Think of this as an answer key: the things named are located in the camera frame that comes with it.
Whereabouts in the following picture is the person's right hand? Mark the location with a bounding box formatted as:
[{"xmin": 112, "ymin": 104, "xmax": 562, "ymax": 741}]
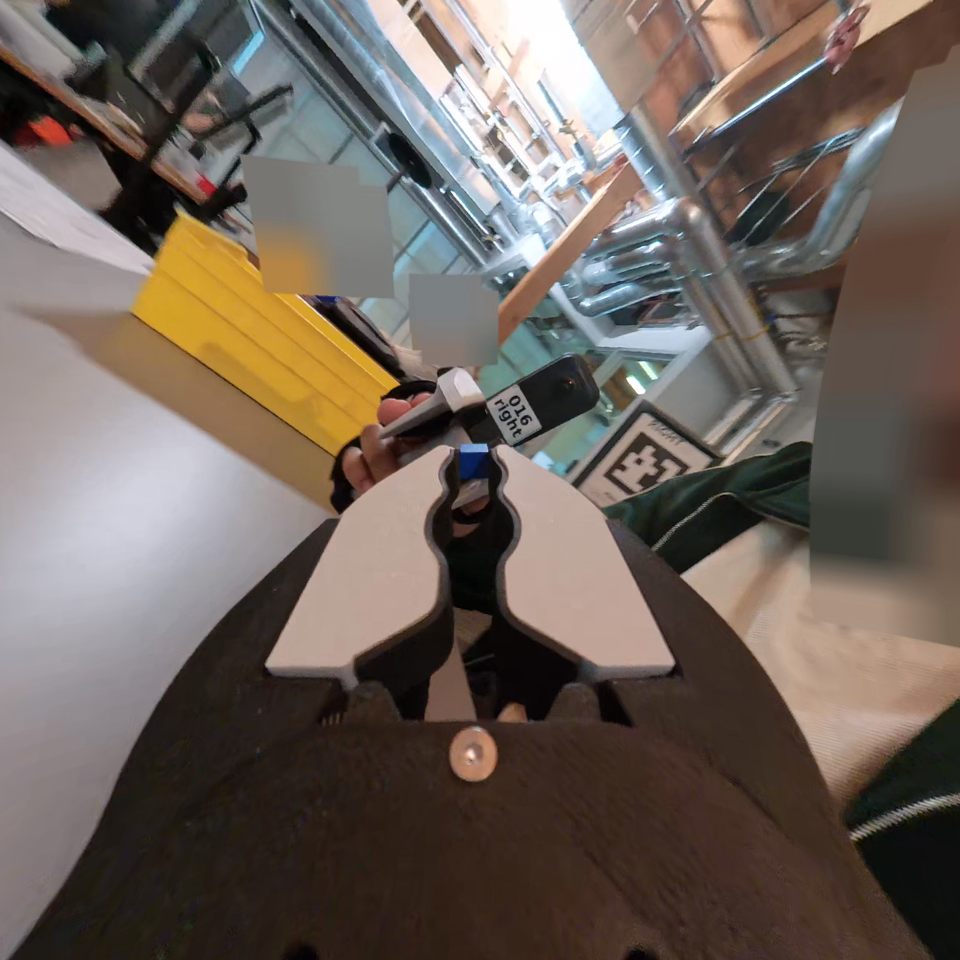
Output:
[{"xmin": 358, "ymin": 396, "xmax": 451, "ymax": 498}]

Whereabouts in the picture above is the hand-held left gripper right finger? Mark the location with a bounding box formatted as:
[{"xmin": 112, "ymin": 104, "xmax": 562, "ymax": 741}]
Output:
[{"xmin": 491, "ymin": 444, "xmax": 676, "ymax": 681}]

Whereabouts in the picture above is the black disc-topped pole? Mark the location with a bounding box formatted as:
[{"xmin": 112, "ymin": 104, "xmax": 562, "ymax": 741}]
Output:
[{"xmin": 386, "ymin": 131, "xmax": 434, "ymax": 189}]

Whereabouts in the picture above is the silver ventilation duct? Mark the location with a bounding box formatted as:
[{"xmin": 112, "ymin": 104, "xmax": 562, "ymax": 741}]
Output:
[{"xmin": 292, "ymin": 0, "xmax": 496, "ymax": 256}]

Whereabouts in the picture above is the silver pipe elbow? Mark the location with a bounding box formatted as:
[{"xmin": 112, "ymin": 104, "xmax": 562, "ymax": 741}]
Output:
[{"xmin": 577, "ymin": 195, "xmax": 798, "ymax": 406}]

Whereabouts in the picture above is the grey desk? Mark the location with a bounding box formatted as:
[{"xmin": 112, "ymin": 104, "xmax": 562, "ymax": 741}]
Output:
[{"xmin": 0, "ymin": 138, "xmax": 354, "ymax": 960}]

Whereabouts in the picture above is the yellow plastic bin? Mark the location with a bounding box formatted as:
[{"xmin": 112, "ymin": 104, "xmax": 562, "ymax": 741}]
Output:
[{"xmin": 131, "ymin": 213, "xmax": 402, "ymax": 457}]

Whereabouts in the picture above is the long wooden-edged desk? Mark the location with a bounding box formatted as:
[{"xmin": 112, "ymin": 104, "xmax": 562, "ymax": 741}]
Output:
[{"xmin": 0, "ymin": 41, "xmax": 215, "ymax": 204}]

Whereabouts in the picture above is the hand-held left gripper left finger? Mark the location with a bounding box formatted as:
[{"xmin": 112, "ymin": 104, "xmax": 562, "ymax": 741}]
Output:
[{"xmin": 264, "ymin": 444, "xmax": 459, "ymax": 690}]

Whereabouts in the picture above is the person's right forearm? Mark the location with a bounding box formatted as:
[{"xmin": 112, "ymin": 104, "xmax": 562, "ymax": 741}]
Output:
[{"xmin": 446, "ymin": 442, "xmax": 813, "ymax": 612}]

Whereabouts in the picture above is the white ribbed garment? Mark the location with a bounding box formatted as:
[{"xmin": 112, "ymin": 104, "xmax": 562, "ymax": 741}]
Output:
[{"xmin": 678, "ymin": 517, "xmax": 960, "ymax": 811}]

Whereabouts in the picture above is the wooden post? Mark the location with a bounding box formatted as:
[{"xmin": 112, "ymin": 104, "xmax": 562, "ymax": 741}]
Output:
[{"xmin": 495, "ymin": 161, "xmax": 639, "ymax": 342}]

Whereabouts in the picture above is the black framed fiducial sign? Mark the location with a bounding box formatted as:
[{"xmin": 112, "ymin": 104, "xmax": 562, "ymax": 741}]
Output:
[{"xmin": 570, "ymin": 397, "xmax": 725, "ymax": 507}]

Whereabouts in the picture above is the printed paper sheet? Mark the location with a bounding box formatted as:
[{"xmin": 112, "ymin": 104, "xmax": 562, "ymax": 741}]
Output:
[{"xmin": 0, "ymin": 142, "xmax": 155, "ymax": 275}]

